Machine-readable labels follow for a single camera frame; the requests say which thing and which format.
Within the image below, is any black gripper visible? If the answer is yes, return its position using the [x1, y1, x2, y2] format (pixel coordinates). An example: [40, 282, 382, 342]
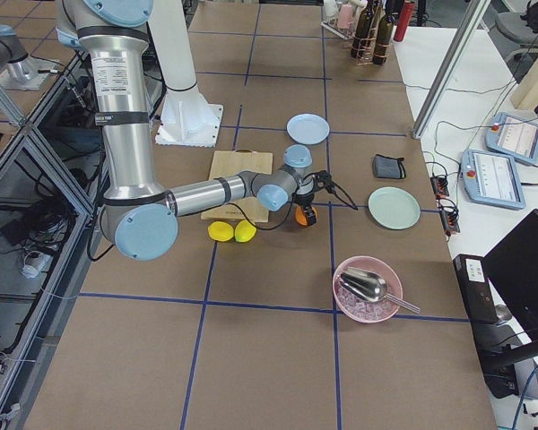
[294, 191, 317, 226]

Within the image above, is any orange mandarin fruit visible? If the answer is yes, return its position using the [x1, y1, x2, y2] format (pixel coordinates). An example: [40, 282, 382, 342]
[294, 206, 309, 227]

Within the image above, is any light blue plate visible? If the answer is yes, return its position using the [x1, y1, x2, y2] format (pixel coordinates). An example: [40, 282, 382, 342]
[286, 113, 330, 145]

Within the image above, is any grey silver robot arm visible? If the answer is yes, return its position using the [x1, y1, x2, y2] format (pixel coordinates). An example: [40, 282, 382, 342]
[56, 1, 317, 261]
[0, 24, 48, 90]

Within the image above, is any pale green plate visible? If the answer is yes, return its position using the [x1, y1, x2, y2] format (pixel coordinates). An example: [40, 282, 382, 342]
[368, 186, 421, 230]

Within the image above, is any upper yellow lemon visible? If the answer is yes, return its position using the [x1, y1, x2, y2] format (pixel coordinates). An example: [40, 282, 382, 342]
[234, 219, 257, 243]

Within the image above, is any yellow lemon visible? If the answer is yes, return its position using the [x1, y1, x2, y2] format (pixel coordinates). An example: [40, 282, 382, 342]
[207, 221, 234, 242]
[234, 219, 257, 243]

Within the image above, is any shiny metal scoop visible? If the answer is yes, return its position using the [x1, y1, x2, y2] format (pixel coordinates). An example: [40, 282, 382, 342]
[340, 267, 421, 314]

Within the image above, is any folded grey cloth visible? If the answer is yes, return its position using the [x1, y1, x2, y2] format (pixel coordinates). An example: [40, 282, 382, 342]
[372, 154, 407, 179]

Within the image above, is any lower yellow lemon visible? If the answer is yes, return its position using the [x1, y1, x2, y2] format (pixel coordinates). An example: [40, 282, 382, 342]
[207, 221, 234, 242]

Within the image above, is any bamboo cutting board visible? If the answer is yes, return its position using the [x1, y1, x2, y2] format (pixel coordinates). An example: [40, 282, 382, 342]
[201, 150, 273, 224]

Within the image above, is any pink bowl with ice cubes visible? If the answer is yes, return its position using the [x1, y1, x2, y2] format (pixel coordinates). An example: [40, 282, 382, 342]
[333, 256, 403, 323]

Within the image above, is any black box device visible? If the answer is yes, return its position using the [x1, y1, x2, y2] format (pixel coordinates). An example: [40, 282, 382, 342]
[453, 254, 499, 324]

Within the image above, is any dark green wine bottle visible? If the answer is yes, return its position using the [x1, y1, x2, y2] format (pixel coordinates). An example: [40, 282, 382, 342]
[372, 0, 395, 65]
[351, 1, 374, 58]

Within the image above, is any near blue teach pendant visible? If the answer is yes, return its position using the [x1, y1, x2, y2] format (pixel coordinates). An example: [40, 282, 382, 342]
[461, 149, 526, 210]

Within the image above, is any blue teach pendant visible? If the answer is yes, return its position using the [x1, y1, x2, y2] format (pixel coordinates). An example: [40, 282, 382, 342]
[484, 112, 538, 166]
[461, 149, 526, 210]

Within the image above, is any pink plastic cup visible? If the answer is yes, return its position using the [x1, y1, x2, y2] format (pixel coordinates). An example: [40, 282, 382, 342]
[337, 4, 353, 30]

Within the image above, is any black computer monitor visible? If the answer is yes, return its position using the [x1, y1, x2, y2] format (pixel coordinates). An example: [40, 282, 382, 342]
[483, 209, 538, 340]

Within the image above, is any far blue teach pendant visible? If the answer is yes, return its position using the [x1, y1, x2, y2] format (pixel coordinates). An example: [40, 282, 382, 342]
[484, 112, 538, 166]

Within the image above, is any red cylindrical bottle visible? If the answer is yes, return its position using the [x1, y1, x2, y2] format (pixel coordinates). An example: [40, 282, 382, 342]
[393, 1, 415, 42]

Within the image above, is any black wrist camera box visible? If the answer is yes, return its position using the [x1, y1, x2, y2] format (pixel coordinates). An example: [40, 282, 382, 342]
[311, 170, 334, 194]

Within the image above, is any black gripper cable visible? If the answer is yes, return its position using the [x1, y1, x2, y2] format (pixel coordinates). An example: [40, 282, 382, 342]
[226, 176, 360, 232]

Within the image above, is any copper wire bottle rack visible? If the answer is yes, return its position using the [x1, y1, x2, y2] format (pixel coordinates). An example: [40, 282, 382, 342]
[351, 1, 395, 65]

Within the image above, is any white wire cup rack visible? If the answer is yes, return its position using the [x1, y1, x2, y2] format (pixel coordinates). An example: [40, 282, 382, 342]
[321, 0, 357, 40]

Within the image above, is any aluminium frame post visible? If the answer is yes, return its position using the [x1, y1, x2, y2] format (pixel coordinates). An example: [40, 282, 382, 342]
[412, 0, 490, 139]

